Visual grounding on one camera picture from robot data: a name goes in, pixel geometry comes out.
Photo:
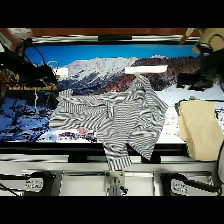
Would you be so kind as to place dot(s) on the silver frame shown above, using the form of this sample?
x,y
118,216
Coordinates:
x,y
83,166

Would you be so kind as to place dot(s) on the beige garment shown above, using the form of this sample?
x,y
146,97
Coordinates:
x,y
200,130

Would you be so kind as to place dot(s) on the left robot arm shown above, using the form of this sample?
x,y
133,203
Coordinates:
x,y
20,68

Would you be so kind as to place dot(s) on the black and white striped shirt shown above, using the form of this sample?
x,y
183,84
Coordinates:
x,y
133,116

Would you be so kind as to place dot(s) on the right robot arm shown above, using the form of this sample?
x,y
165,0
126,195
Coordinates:
x,y
213,40

